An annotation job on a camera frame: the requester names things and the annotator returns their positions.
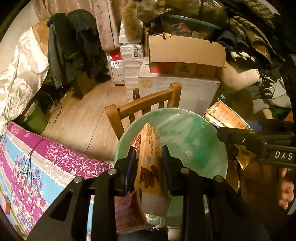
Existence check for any wooden chair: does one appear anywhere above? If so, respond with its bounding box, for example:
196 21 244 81
105 82 182 139

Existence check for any long red brown carton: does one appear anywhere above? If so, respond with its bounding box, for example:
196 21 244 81
114 123 171 234

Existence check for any small green waste bin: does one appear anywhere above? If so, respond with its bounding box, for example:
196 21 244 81
18 98 48 135

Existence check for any white HP printer box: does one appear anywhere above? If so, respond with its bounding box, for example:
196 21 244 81
137 56 221 115

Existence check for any person right hand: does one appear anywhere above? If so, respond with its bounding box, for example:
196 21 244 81
278 168 295 210

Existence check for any floral striped bedspread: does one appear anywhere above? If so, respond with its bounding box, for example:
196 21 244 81
1 122 112 238

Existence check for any dark jacket on chair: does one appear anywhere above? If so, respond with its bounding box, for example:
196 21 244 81
47 14 110 88

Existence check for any open brown cardboard box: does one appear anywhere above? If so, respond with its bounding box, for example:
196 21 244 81
147 33 226 78

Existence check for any green lined trash bin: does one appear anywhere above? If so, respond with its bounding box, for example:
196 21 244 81
113 107 229 227

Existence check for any right white satin cover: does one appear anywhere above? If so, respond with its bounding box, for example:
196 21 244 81
1 21 49 135

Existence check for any pink patterned curtain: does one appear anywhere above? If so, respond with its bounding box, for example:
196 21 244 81
33 1 129 53

